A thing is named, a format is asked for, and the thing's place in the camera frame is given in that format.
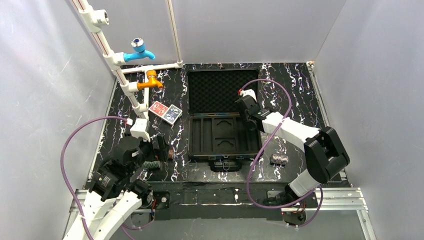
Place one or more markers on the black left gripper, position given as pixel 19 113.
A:
pixel 159 147

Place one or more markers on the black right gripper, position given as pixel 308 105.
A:
pixel 245 108

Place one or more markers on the brown poker chip stack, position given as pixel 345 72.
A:
pixel 171 154

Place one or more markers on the green poker chip stack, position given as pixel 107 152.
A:
pixel 152 165

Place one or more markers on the blue orange poker chip stack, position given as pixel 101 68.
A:
pixel 278 159

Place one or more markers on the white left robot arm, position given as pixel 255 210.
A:
pixel 112 195

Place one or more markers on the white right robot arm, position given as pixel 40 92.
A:
pixel 325 155

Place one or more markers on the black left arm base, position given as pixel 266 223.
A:
pixel 150 200

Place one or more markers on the blue playing card deck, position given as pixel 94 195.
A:
pixel 172 114

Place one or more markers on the black foam-lined poker case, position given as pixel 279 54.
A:
pixel 217 135

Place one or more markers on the red playing card deck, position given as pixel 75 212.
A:
pixel 158 109

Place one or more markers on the orange plastic faucet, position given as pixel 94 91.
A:
pixel 152 81

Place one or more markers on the blue plastic faucet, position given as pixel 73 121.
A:
pixel 140 51

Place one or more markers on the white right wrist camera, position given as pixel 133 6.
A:
pixel 247 92

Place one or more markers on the white PVC pipe frame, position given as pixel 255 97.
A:
pixel 128 78

